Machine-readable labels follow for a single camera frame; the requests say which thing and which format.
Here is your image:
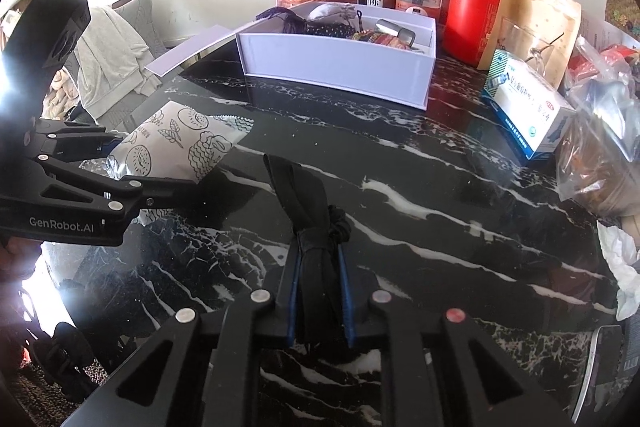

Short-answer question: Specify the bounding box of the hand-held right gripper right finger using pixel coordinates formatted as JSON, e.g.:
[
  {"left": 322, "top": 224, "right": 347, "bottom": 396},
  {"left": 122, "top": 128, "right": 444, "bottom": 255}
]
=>
[{"left": 336, "top": 247, "right": 576, "bottom": 427}]

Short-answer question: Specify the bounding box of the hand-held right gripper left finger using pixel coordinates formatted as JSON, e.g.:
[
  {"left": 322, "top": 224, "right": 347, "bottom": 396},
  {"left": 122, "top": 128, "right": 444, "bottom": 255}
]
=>
[{"left": 60, "top": 247, "right": 301, "bottom": 427}]

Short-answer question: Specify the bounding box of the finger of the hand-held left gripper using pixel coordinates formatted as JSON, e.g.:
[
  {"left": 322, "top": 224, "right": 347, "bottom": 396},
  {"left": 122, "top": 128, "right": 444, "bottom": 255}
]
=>
[
  {"left": 25, "top": 122, "right": 123, "bottom": 162},
  {"left": 35, "top": 154, "right": 206, "bottom": 214}
]

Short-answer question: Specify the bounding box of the white printed foil packet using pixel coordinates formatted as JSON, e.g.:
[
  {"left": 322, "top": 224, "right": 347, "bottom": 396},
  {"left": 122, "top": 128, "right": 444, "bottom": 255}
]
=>
[{"left": 80, "top": 103, "right": 255, "bottom": 224}]

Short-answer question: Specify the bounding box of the black strap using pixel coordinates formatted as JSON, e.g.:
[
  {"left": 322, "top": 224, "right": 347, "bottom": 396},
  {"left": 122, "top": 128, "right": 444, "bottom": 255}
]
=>
[{"left": 262, "top": 153, "right": 354, "bottom": 344}]

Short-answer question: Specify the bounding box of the lavender gift box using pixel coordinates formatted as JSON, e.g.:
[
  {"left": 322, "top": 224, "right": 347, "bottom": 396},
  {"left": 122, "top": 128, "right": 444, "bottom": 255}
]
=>
[{"left": 146, "top": 2, "right": 440, "bottom": 111}]

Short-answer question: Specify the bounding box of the pale purple drawstring pouch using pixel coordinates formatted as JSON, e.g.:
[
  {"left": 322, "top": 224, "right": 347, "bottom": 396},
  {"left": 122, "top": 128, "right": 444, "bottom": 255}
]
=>
[{"left": 257, "top": 3, "right": 360, "bottom": 26}]

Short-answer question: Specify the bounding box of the green brown cereal packet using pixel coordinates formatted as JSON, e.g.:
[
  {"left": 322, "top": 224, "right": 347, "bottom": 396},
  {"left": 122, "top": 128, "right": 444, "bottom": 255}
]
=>
[{"left": 350, "top": 29, "right": 402, "bottom": 51}]

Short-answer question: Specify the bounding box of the person's left hand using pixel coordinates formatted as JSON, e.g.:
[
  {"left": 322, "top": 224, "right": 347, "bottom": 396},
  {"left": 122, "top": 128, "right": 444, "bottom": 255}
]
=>
[{"left": 0, "top": 238, "right": 46, "bottom": 284}]

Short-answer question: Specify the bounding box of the beige cloth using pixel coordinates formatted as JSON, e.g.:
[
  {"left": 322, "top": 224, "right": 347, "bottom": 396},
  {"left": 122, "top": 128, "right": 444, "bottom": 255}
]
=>
[{"left": 42, "top": 67, "right": 82, "bottom": 118}]

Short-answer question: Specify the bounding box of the white cloth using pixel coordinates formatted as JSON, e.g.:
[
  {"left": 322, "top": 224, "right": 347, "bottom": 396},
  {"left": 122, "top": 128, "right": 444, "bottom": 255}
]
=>
[{"left": 77, "top": 7, "right": 152, "bottom": 118}]

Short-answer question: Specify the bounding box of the grey cloth on chair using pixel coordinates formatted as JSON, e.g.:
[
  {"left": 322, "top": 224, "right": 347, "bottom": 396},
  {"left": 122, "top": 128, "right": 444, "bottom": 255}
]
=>
[{"left": 74, "top": 0, "right": 167, "bottom": 118}]

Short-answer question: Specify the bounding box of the dark patterned pouch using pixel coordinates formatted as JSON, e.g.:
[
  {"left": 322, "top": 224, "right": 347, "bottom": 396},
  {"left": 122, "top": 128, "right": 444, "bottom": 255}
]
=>
[{"left": 282, "top": 18, "right": 352, "bottom": 40}]

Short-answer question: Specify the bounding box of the smartphone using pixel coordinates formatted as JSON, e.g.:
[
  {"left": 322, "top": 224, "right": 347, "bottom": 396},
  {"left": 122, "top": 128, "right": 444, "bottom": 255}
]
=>
[{"left": 570, "top": 324, "right": 627, "bottom": 424}]

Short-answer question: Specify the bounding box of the white blue medicine box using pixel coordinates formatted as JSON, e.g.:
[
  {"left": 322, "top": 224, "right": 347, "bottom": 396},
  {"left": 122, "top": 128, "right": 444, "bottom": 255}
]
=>
[{"left": 482, "top": 49, "right": 577, "bottom": 160}]

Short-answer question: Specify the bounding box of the crumpled white tissue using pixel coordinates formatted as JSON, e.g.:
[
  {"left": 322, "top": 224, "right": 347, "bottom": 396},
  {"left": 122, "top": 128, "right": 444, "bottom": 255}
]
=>
[{"left": 597, "top": 224, "right": 640, "bottom": 321}]

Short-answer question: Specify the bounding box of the black package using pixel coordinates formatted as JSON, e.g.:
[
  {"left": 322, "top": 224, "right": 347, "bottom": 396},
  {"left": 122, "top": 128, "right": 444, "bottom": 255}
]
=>
[{"left": 621, "top": 257, "right": 640, "bottom": 384}]

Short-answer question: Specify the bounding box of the clear plastic bag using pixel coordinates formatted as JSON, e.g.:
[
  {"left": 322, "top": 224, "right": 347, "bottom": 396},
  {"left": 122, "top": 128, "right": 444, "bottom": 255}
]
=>
[{"left": 555, "top": 36, "right": 640, "bottom": 219}]

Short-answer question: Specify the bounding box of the red canister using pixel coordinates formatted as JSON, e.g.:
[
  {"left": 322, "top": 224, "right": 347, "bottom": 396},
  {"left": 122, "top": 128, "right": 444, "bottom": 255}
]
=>
[{"left": 444, "top": 0, "right": 502, "bottom": 68}]

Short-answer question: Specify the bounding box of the clear glass cup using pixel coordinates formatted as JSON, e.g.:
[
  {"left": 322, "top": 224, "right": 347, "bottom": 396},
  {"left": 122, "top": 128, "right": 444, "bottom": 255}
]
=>
[{"left": 500, "top": 18, "right": 557, "bottom": 78}]

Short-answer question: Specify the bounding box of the kraft paper bag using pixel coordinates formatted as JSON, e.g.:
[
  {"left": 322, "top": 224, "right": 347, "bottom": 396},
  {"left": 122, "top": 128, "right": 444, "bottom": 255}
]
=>
[{"left": 477, "top": 0, "right": 583, "bottom": 90}]

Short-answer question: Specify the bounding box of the red packet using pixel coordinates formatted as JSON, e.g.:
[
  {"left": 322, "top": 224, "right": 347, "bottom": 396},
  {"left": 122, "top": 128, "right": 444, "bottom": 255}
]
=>
[{"left": 600, "top": 47, "right": 639, "bottom": 68}]

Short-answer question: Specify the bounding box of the printed paper leaflet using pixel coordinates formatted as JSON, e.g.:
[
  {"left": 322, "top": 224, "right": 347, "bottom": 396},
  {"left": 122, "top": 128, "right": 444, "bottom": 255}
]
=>
[{"left": 581, "top": 14, "right": 640, "bottom": 54}]

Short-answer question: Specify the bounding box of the round woven mat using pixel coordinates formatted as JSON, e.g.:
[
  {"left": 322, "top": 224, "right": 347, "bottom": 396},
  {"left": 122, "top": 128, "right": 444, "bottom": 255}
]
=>
[{"left": 605, "top": 0, "right": 640, "bottom": 28}]

